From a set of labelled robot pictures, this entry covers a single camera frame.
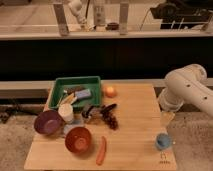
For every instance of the brown item in tray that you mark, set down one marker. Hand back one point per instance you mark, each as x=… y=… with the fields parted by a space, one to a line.
x=73 y=89

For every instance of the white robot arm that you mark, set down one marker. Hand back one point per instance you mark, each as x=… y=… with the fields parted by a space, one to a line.
x=185 y=85

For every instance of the orange-red bowl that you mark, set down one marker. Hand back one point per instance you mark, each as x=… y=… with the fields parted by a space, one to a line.
x=78 y=140

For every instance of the blue sponge block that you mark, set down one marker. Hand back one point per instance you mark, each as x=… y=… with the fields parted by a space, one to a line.
x=83 y=94

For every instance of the orange carrot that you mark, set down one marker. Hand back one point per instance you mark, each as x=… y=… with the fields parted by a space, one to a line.
x=101 y=153

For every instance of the purple bowl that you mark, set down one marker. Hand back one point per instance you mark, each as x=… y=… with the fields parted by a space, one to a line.
x=47 y=122

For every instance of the dark bowl on shelf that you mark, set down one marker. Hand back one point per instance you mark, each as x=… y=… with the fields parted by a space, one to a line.
x=112 y=26

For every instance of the blue cup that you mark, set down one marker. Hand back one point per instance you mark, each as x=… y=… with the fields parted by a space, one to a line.
x=163 y=141

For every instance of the black equipment on shelf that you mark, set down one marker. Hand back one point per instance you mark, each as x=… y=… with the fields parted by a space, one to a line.
x=182 y=13

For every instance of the dark grape bunch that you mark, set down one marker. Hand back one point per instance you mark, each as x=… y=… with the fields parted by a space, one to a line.
x=111 y=121

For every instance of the green plastic tray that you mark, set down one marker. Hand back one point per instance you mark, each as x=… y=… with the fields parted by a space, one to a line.
x=93 y=83

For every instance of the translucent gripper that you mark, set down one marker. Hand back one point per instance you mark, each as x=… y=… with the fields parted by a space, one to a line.
x=166 y=118

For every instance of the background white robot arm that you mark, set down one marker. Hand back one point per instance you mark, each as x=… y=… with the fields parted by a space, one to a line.
x=75 y=7

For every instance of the light blue cloth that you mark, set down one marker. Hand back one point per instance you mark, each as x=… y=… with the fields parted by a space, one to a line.
x=76 y=122

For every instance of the yellow banana toy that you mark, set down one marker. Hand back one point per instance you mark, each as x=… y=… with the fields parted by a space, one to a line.
x=69 y=99

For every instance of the orange fruit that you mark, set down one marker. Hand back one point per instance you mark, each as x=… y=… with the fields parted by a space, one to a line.
x=110 y=91

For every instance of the dark brush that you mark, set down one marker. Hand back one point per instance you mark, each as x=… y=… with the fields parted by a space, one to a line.
x=89 y=110

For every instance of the white paper cup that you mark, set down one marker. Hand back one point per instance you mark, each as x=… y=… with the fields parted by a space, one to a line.
x=66 y=112

